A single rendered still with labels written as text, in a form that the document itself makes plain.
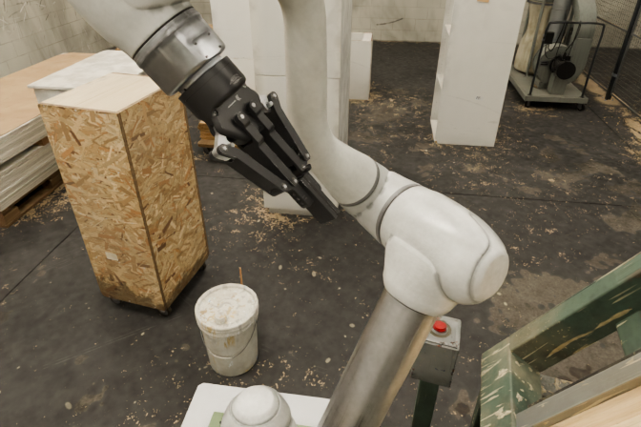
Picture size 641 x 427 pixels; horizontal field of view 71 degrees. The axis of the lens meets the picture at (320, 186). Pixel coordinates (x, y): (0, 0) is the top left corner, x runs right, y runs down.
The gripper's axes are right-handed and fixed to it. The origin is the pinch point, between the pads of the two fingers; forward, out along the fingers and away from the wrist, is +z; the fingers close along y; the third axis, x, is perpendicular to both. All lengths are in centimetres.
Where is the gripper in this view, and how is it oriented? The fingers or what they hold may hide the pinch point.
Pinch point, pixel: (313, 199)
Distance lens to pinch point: 58.0
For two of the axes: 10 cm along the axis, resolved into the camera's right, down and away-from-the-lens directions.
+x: -6.5, 2.8, 7.1
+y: 4.2, -6.4, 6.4
